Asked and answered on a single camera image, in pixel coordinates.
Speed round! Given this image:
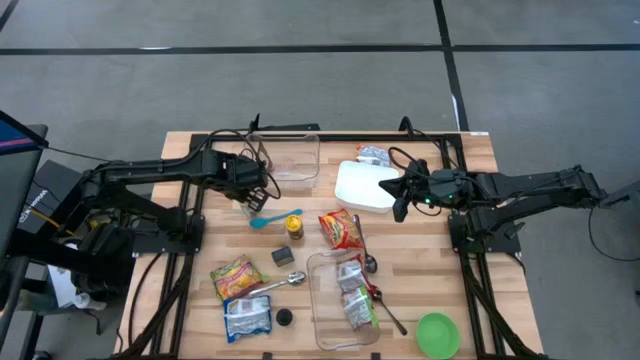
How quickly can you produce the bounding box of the silver metal spoon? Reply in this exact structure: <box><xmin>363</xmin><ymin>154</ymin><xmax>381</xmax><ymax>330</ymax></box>
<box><xmin>246</xmin><ymin>271</ymin><xmax>306</xmax><ymax>298</ymax></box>

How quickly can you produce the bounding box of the black cardboard box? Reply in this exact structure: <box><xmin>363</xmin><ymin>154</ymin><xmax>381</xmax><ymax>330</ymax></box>
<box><xmin>17</xmin><ymin>159</ymin><xmax>84</xmax><ymax>236</ymax></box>

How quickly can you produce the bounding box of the dark metal spoon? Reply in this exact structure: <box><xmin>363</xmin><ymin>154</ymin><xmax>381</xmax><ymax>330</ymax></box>
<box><xmin>352</xmin><ymin>214</ymin><xmax>379</xmax><ymax>275</ymax></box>
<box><xmin>369</xmin><ymin>288</ymin><xmax>409</xmax><ymax>337</ymax></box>

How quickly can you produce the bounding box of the black computer monitor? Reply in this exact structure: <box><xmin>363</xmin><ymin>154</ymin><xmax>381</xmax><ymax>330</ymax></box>
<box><xmin>0</xmin><ymin>109</ymin><xmax>50</xmax><ymax>259</ymax></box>

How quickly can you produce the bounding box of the silver orange ramen packet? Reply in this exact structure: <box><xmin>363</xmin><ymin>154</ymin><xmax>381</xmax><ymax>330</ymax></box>
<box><xmin>355</xmin><ymin>144</ymin><xmax>395</xmax><ymax>169</ymax></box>

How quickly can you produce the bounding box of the yellow snack packet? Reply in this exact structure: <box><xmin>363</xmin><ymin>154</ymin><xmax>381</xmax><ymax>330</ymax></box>
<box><xmin>222</xmin><ymin>294</ymin><xmax>273</xmax><ymax>344</ymax></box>

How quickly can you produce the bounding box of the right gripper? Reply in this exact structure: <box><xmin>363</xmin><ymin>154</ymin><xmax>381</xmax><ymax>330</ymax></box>
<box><xmin>378</xmin><ymin>168</ymin><xmax>474</xmax><ymax>224</ymax></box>

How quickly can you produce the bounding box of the white paper sheet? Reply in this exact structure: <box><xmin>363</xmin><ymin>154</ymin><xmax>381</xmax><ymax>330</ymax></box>
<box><xmin>47</xmin><ymin>263</ymin><xmax>94</xmax><ymax>310</ymax></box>

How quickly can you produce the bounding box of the brown lid glass jar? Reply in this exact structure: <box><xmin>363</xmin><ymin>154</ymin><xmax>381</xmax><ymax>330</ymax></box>
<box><xmin>238</xmin><ymin>197</ymin><xmax>261</xmax><ymax>219</ymax></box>

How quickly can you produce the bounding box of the teal plastic spoon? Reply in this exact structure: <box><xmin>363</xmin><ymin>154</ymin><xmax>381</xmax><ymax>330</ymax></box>
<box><xmin>249</xmin><ymin>208</ymin><xmax>304</xmax><ymax>233</ymax></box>

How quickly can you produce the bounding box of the orange red ramen packet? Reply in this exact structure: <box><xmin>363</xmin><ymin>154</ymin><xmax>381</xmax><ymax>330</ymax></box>
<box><xmin>318</xmin><ymin>208</ymin><xmax>365</xmax><ymax>250</ymax></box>

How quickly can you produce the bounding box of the yellow green ramen packet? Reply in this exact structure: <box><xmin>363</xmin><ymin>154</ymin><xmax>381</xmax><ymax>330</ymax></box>
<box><xmin>340</xmin><ymin>285</ymin><xmax>380</xmax><ymax>332</ymax></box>
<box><xmin>209</xmin><ymin>255</ymin><xmax>270</xmax><ymax>302</ymax></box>

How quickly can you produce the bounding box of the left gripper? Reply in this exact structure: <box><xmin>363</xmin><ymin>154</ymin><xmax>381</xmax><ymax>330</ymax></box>
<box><xmin>219</xmin><ymin>153</ymin><xmax>271</xmax><ymax>212</ymax></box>

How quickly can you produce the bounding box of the black floor cable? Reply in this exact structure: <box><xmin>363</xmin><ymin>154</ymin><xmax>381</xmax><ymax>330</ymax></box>
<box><xmin>47</xmin><ymin>145</ymin><xmax>114</xmax><ymax>164</ymax></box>

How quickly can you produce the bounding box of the yellow lid spice jar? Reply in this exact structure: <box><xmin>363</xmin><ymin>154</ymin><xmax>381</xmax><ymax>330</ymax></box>
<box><xmin>284</xmin><ymin>214</ymin><xmax>305</xmax><ymax>242</ymax></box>

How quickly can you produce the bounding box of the green plastic bowl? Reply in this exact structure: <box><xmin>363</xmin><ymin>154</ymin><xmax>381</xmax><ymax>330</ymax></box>
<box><xmin>415</xmin><ymin>312</ymin><xmax>461</xmax><ymax>360</ymax></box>

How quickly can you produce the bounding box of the long black table bracket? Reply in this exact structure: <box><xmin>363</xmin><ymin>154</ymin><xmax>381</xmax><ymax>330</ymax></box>
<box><xmin>248</xmin><ymin>113</ymin><xmax>321</xmax><ymax>133</ymax></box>

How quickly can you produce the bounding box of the black aluminium rig frame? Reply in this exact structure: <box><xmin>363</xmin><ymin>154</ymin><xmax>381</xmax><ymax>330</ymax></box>
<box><xmin>114</xmin><ymin>130</ymin><xmax>551</xmax><ymax>360</ymax></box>

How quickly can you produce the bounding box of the white plastic lid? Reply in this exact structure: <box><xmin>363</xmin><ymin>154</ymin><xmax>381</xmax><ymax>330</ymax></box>
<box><xmin>333</xmin><ymin>160</ymin><xmax>400</xmax><ymax>215</ymax></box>

